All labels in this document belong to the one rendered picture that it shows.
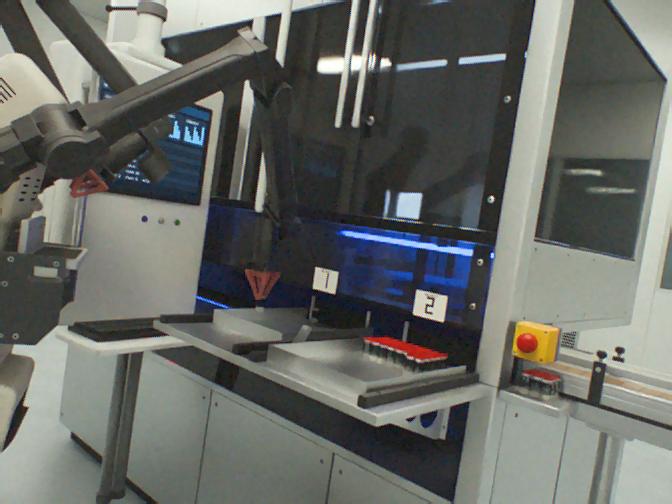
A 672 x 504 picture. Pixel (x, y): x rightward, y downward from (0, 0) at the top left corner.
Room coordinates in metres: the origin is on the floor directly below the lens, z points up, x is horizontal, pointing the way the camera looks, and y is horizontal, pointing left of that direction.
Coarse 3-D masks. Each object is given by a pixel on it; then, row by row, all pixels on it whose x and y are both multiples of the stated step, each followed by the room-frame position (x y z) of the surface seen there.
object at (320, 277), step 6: (318, 270) 1.55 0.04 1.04; (324, 270) 1.53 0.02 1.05; (318, 276) 1.55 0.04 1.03; (324, 276) 1.53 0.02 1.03; (330, 276) 1.52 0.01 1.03; (336, 276) 1.50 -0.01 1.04; (318, 282) 1.54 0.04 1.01; (324, 282) 1.53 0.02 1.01; (330, 282) 1.51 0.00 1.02; (336, 282) 1.50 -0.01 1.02; (318, 288) 1.54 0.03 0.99; (324, 288) 1.53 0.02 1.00; (330, 288) 1.51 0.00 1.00
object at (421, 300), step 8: (416, 296) 1.33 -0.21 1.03; (424, 296) 1.32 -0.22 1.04; (432, 296) 1.30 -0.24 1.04; (440, 296) 1.29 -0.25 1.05; (416, 304) 1.33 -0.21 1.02; (424, 304) 1.31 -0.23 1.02; (440, 304) 1.28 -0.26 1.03; (416, 312) 1.33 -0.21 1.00; (424, 312) 1.31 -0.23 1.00; (440, 312) 1.28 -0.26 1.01; (440, 320) 1.28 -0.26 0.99
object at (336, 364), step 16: (272, 352) 1.11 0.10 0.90; (288, 352) 1.08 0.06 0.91; (304, 352) 1.19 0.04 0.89; (320, 352) 1.23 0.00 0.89; (336, 352) 1.27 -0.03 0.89; (352, 352) 1.31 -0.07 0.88; (288, 368) 1.07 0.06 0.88; (304, 368) 1.04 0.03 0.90; (320, 368) 1.02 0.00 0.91; (336, 368) 1.14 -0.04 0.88; (352, 368) 1.16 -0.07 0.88; (368, 368) 1.18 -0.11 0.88; (384, 368) 1.20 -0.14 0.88; (448, 368) 1.14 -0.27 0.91; (464, 368) 1.19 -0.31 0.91; (320, 384) 1.01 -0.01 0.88; (336, 384) 0.99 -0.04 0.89; (352, 384) 0.96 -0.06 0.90; (368, 384) 0.94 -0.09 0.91; (384, 384) 0.98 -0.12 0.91; (400, 384) 1.02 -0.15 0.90
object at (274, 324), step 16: (224, 320) 1.39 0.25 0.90; (240, 320) 1.35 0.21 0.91; (256, 320) 1.52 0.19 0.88; (272, 320) 1.56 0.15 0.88; (288, 320) 1.60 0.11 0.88; (304, 320) 1.64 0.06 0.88; (256, 336) 1.31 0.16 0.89; (272, 336) 1.27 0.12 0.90; (288, 336) 1.26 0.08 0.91; (320, 336) 1.35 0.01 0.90; (368, 336) 1.49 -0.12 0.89
